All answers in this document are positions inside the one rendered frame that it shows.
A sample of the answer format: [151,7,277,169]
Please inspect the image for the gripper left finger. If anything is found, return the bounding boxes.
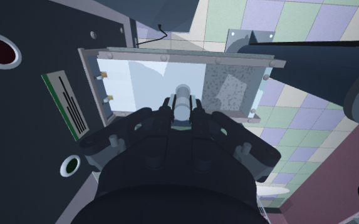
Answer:
[78,96,175,170]

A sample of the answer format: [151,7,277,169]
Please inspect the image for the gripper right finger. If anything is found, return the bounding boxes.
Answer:
[189,96,282,170]

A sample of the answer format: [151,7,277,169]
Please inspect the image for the light grey cylinder knob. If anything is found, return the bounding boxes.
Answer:
[173,83,193,123]

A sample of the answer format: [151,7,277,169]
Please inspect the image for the grey framed pale panel box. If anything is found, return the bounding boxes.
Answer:
[77,46,287,128]

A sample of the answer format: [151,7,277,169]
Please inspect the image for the white label plate green edge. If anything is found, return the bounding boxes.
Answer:
[41,69,90,143]

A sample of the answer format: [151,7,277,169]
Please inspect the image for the white oval disc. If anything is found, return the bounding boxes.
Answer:
[256,185,291,198]

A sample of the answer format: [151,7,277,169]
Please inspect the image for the dark blue machine body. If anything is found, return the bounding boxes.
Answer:
[0,0,138,224]

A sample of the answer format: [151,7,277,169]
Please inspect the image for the green round button white ring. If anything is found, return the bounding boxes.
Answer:
[60,154,82,178]

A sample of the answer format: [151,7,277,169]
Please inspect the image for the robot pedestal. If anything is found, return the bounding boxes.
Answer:
[224,29,359,108]

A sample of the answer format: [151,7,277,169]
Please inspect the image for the black cable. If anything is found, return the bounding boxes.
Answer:
[135,24,169,48]

